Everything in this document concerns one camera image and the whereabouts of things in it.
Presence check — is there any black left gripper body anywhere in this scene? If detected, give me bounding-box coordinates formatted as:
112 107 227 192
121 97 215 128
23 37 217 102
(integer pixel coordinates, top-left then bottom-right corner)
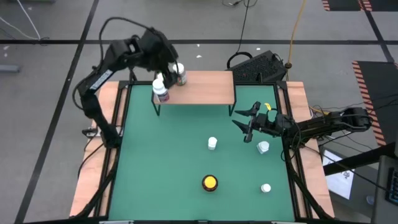
139 27 180 75

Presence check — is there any gray floor block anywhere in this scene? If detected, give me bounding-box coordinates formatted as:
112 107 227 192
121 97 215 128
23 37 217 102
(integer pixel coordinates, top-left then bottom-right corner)
0 63 21 73

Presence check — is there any large plain white bottle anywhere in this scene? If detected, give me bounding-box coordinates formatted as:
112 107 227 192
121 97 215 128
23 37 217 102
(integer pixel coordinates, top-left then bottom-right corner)
256 140 271 155

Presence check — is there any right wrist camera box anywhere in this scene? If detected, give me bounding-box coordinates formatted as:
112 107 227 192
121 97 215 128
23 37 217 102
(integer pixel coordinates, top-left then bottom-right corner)
258 113 275 126

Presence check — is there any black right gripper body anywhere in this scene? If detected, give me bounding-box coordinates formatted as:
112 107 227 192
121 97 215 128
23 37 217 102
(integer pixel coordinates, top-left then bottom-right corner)
243 101 294 144

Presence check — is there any small jar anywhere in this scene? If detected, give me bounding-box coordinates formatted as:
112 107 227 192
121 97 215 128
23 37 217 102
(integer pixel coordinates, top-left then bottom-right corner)
172 62 188 86

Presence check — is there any black perforated computer case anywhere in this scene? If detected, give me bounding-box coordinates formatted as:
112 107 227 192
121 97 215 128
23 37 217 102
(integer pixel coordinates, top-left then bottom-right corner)
228 50 287 84

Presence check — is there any black metal table frame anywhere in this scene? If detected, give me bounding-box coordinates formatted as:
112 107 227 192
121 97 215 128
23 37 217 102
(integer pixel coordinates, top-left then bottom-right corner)
74 80 335 224

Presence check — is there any black beam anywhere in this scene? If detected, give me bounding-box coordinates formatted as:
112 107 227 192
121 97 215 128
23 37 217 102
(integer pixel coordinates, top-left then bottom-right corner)
322 141 398 177

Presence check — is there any white bottle red label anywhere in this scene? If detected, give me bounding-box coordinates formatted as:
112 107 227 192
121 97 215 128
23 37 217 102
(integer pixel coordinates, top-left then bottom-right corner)
152 78 170 103

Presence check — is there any wooden shelf board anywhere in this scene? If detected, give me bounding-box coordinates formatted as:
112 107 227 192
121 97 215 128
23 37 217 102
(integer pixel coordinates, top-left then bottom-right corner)
152 70 236 106

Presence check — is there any black metal shelf frame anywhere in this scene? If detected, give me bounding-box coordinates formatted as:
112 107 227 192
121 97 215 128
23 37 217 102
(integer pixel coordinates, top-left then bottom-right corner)
150 70 238 118

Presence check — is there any black clamp device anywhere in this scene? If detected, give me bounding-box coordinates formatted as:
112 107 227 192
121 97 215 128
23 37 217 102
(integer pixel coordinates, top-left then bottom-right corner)
81 126 103 138

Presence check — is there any white floor cable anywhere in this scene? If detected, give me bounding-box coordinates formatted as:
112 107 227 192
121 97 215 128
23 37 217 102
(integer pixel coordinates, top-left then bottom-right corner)
0 0 43 41

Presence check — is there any black hazard striped mat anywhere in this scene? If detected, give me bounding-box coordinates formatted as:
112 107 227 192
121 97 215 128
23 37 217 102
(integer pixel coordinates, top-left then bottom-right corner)
321 0 398 12
351 60 398 147

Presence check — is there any yellow hanging cable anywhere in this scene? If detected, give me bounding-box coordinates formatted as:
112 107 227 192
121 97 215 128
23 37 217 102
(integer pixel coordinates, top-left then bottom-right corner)
285 0 308 70

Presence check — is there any black keyboard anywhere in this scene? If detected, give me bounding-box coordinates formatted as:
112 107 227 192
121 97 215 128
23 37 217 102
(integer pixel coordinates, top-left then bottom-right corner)
384 167 398 207

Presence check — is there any green table mat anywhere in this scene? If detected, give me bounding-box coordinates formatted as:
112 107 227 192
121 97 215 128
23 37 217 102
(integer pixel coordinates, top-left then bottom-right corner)
108 83 296 222

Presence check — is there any thin black floor cable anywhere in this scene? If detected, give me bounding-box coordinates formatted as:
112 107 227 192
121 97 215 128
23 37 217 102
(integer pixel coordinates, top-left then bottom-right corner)
236 0 251 54

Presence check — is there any yellow fish oil bottle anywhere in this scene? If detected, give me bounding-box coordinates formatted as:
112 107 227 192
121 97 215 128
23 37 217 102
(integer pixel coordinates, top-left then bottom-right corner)
201 174 219 193

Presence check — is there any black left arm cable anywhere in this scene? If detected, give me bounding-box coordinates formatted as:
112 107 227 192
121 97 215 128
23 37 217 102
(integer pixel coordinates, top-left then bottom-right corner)
98 17 156 63

